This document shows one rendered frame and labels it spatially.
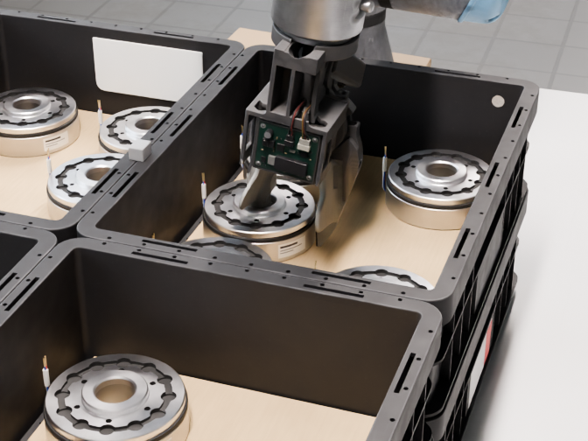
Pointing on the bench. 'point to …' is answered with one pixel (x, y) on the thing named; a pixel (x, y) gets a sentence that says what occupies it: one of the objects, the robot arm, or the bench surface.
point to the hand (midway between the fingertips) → (293, 220)
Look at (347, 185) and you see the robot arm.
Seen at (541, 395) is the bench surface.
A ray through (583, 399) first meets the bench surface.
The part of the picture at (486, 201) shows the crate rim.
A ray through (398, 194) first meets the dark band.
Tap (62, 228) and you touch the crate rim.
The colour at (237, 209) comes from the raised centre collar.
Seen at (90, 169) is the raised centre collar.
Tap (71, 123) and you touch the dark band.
